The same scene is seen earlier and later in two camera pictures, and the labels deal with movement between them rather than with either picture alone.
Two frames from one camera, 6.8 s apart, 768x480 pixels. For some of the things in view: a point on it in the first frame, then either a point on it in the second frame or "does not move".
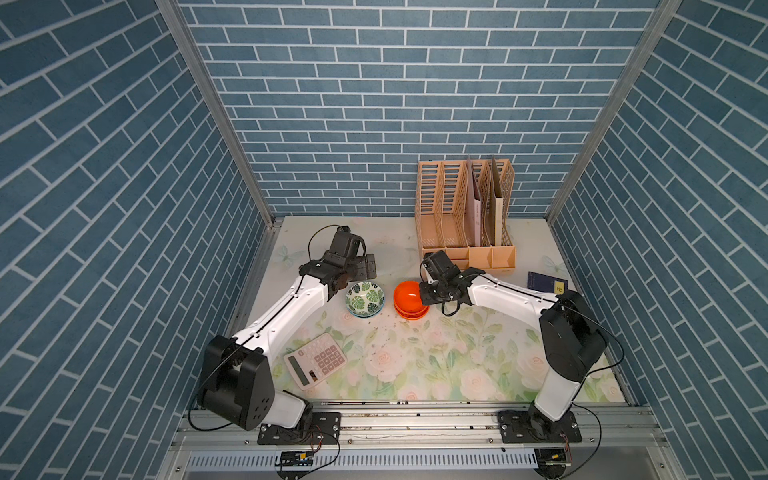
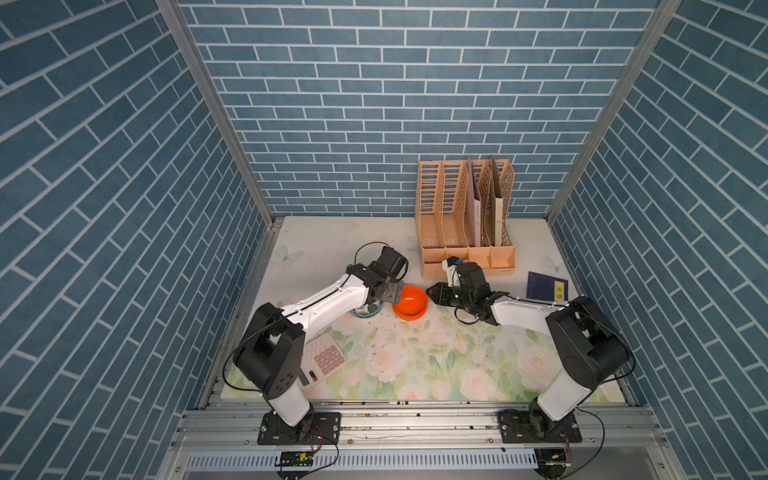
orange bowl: [408, 300] does not move
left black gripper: [362, 272] -> [394, 292]
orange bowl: [409, 303] does not move
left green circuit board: [296, 458] does not move
